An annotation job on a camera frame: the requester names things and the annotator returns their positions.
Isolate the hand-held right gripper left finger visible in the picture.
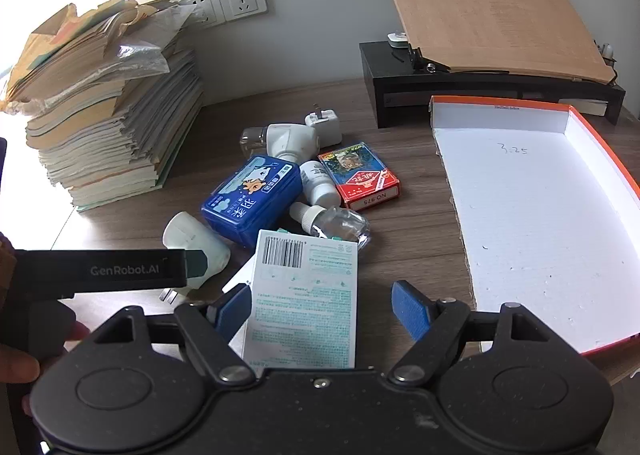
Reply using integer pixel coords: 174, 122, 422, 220
95, 283, 257, 384

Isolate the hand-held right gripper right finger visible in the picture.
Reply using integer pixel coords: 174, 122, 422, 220
385, 280, 546, 384

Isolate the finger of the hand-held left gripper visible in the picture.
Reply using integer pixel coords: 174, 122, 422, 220
186, 249, 210, 286

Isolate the white plug-in heater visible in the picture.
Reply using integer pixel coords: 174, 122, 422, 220
160, 212, 232, 305

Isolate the white and teal carton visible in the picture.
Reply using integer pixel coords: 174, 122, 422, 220
241, 229, 360, 370

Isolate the clear bottle white cap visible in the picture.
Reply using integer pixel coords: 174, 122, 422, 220
289, 202, 372, 252

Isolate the white box lid orange rim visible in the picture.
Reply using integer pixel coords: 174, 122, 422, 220
429, 95, 640, 355

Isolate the white heater with clear bottle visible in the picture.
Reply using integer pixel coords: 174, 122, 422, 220
240, 122, 320, 166

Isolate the white charger adapter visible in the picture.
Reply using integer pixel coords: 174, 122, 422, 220
304, 104, 344, 146

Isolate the person's left hand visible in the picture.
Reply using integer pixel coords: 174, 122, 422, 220
0, 302, 92, 418

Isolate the stack of books and magazines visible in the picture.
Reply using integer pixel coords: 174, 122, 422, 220
0, 0, 206, 211

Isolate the red playing card box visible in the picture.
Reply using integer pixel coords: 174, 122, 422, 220
317, 141, 404, 212

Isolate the white pill bottle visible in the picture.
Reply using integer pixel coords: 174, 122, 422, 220
299, 160, 341, 209

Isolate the clear plastic bag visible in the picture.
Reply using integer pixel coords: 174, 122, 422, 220
101, 42, 169, 77

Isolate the black monitor riser stand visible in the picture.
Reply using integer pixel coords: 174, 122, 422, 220
359, 41, 627, 130

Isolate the wooden drawing board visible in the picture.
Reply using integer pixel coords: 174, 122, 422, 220
381, 0, 617, 86

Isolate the black board bracket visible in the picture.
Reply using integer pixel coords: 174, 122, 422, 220
406, 44, 451, 74

